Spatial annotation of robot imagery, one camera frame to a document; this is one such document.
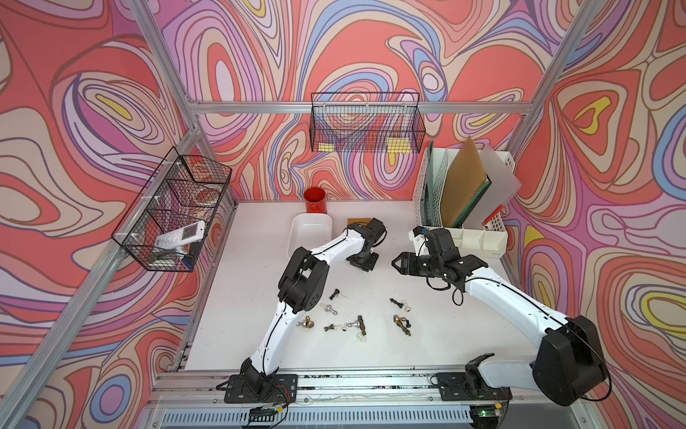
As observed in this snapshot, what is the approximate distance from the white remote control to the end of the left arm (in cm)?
40

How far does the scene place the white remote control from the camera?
27.2 inches

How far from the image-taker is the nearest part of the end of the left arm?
2.49ft
